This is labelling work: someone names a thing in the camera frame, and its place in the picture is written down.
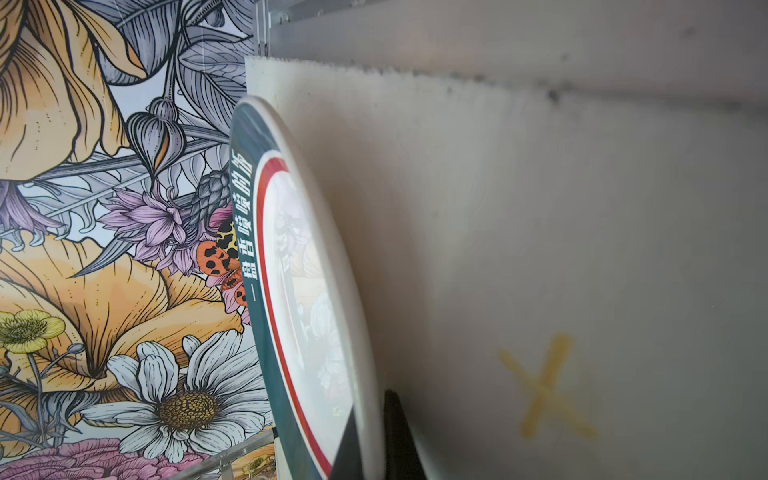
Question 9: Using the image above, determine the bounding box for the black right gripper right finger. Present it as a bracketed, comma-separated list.
[384, 390, 427, 480]

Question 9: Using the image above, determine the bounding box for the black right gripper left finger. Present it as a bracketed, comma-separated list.
[328, 413, 363, 480]

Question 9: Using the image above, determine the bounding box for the green red rimmed white plate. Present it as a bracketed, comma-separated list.
[229, 96, 386, 479]

